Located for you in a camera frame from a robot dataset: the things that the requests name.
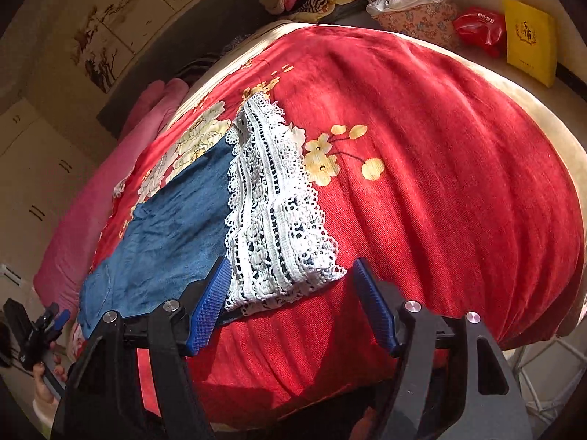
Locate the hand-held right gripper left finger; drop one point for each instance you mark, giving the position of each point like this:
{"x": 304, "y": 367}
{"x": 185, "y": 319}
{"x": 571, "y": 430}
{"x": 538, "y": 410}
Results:
{"x": 208, "y": 302}

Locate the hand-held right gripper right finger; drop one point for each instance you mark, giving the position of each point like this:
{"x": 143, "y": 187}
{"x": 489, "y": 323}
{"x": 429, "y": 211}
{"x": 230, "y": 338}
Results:
{"x": 373, "y": 302}

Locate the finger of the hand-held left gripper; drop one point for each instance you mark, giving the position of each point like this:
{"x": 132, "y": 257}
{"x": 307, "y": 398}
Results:
{"x": 60, "y": 320}

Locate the blue denim pants lace hem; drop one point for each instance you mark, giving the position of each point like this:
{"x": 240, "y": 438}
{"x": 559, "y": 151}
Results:
{"x": 174, "y": 229}

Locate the person's left hand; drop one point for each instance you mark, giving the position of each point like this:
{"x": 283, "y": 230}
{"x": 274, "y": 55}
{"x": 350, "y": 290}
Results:
{"x": 48, "y": 389}

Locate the pink blanket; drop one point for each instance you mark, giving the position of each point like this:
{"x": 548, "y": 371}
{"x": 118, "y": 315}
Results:
{"x": 91, "y": 201}

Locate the red floral blanket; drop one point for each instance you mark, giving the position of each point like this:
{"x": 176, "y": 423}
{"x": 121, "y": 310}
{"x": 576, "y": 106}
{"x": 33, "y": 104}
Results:
{"x": 435, "y": 169}

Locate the white wardrobe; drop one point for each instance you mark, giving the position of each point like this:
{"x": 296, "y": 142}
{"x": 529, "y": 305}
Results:
{"x": 36, "y": 169}

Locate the dark striped pillow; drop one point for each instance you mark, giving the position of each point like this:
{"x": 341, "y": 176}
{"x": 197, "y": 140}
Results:
{"x": 202, "y": 68}

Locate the grey headboard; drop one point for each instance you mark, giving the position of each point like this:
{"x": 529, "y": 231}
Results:
{"x": 183, "y": 55}

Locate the pink floral fabric bag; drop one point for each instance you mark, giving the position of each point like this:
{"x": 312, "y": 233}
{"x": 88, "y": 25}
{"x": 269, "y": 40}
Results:
{"x": 417, "y": 25}

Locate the red plastic bag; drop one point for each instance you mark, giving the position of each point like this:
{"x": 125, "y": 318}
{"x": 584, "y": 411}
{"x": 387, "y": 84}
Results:
{"x": 479, "y": 30}

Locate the yellow box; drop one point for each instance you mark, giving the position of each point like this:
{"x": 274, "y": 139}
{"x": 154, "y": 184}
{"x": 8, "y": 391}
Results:
{"x": 529, "y": 41}

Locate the ink painting wall poster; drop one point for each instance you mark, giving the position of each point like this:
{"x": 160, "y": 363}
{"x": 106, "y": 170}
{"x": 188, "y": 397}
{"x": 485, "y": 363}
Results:
{"x": 124, "y": 18}

